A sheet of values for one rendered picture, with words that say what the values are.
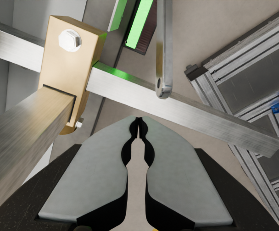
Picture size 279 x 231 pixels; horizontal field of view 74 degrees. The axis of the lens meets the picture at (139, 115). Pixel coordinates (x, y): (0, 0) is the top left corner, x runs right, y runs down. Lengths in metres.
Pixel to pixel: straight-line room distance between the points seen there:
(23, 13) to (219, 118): 0.44
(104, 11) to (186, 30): 0.76
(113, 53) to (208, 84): 0.63
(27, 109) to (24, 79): 0.36
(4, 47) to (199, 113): 0.23
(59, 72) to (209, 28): 0.97
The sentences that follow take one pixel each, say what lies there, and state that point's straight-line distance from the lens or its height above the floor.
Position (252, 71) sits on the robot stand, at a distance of 1.02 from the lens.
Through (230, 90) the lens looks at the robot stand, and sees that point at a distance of 1.00.
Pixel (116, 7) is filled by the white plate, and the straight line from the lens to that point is 0.27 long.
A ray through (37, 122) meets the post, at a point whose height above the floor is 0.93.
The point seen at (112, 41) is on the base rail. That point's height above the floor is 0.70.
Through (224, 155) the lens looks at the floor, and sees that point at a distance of 1.49.
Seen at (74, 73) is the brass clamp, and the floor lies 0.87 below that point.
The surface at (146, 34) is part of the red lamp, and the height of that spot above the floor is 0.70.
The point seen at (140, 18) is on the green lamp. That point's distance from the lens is 0.36.
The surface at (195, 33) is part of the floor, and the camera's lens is 1.10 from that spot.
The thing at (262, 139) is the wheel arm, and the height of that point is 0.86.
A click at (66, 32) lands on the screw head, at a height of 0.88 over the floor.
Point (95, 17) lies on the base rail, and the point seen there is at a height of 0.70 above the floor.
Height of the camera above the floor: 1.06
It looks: 63 degrees down
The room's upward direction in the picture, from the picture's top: 178 degrees counter-clockwise
